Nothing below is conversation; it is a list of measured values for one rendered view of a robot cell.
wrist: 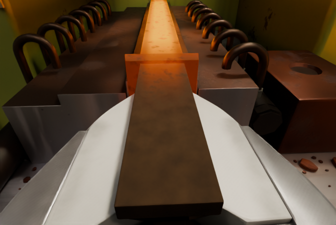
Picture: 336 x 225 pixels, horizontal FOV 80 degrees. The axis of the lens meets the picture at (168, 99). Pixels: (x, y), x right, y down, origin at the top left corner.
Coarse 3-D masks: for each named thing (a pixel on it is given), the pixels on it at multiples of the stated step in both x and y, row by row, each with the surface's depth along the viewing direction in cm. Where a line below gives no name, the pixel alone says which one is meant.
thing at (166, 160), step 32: (160, 0) 41; (160, 32) 20; (128, 64) 13; (160, 64) 12; (192, 64) 13; (160, 96) 9; (192, 96) 9; (128, 128) 7; (160, 128) 7; (192, 128) 7; (128, 160) 6; (160, 160) 6; (192, 160) 6; (128, 192) 5; (160, 192) 5; (192, 192) 5; (160, 224) 6; (192, 224) 7
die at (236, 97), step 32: (96, 32) 34; (128, 32) 30; (192, 32) 29; (64, 64) 22; (96, 64) 20; (32, 96) 17; (64, 96) 15; (96, 96) 15; (128, 96) 16; (224, 96) 16; (32, 128) 17; (64, 128) 17; (32, 160) 19
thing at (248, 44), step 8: (232, 48) 16; (240, 48) 16; (248, 48) 16; (256, 48) 16; (264, 48) 16; (232, 56) 16; (264, 56) 17; (224, 64) 17; (264, 64) 17; (256, 72) 18; (264, 72) 17; (256, 80) 18; (256, 96) 18
